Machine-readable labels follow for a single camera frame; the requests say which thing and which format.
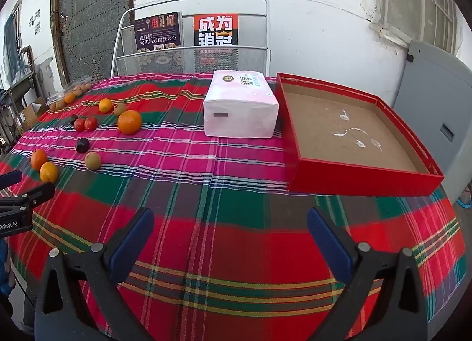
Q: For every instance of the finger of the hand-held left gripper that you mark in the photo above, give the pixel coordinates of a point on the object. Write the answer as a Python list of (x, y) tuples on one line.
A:
[(40, 191), (11, 177)]

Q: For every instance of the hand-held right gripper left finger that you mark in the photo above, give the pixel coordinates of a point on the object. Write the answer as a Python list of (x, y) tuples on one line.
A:
[(132, 241)]

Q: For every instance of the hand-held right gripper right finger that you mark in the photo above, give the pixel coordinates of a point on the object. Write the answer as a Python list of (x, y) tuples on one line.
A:
[(330, 245)]

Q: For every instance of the small orange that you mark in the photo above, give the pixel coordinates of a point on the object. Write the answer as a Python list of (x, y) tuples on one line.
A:
[(38, 159), (69, 98), (105, 105), (48, 172)]

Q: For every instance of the brown kiwi fruit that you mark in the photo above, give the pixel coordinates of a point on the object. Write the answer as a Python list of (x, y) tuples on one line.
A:
[(92, 161), (120, 109)]

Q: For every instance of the dark purple plum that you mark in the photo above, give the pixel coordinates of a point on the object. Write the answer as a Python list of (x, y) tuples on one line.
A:
[(82, 145), (73, 119)]

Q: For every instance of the red cardboard box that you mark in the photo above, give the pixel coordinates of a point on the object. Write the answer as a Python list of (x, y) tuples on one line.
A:
[(368, 180)]

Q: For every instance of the red tomato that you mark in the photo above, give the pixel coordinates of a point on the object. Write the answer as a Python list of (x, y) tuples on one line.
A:
[(90, 123), (79, 124)]

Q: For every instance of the large orange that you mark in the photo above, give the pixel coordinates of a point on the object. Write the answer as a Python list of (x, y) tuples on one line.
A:
[(129, 121)]

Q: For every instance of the person's left hand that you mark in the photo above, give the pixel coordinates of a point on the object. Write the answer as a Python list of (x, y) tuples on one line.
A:
[(3, 263)]

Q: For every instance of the open cardboard box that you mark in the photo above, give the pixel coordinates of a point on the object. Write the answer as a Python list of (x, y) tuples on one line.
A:
[(31, 112)]

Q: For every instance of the rusty metal machine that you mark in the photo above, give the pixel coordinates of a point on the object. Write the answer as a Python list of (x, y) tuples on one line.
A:
[(14, 90)]

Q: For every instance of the plaid tablecloth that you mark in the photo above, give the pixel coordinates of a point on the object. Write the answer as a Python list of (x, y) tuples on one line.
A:
[(221, 215)]

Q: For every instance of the pile of brown kiwis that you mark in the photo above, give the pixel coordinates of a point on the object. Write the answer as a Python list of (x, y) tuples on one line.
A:
[(79, 91)]

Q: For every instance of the clear plastic container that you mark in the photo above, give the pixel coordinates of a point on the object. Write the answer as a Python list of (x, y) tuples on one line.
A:
[(83, 80)]

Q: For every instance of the blue slipper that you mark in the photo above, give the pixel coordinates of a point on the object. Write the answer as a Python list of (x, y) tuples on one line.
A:
[(465, 201)]

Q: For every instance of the pink tissue pack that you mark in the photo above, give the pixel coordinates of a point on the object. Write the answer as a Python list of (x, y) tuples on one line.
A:
[(239, 116)]

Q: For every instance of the studded metal door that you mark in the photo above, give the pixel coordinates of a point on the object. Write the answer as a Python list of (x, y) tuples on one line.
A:
[(92, 13)]

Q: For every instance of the dark cookbook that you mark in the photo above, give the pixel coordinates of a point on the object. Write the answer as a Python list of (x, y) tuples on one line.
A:
[(158, 31)]

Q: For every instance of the grey metal mesh rack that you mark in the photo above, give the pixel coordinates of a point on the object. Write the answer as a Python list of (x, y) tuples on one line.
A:
[(254, 59)]

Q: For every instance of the red and black book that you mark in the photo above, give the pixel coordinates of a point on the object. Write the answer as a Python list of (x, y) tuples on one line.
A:
[(215, 31)]

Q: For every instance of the barred window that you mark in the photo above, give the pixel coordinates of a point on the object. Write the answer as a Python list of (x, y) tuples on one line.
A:
[(438, 5)]

